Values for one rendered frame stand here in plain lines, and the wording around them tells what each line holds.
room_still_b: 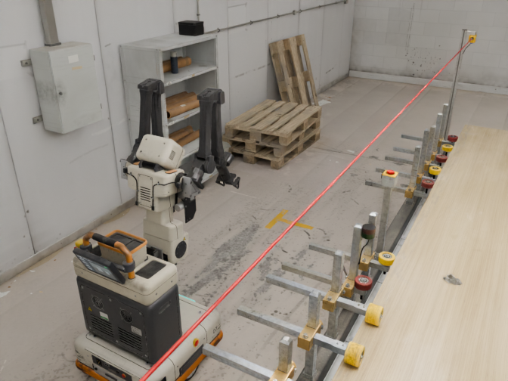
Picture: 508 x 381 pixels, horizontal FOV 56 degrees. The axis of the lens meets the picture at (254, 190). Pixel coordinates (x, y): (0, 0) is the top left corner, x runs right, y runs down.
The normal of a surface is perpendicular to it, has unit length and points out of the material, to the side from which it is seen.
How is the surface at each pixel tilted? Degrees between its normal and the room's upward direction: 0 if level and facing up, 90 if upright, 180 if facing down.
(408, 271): 0
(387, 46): 90
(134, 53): 90
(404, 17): 90
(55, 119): 90
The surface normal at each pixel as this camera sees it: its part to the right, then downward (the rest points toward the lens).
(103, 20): 0.87, 0.22
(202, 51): -0.49, 0.39
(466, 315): 0.00, -0.90
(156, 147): -0.38, -0.33
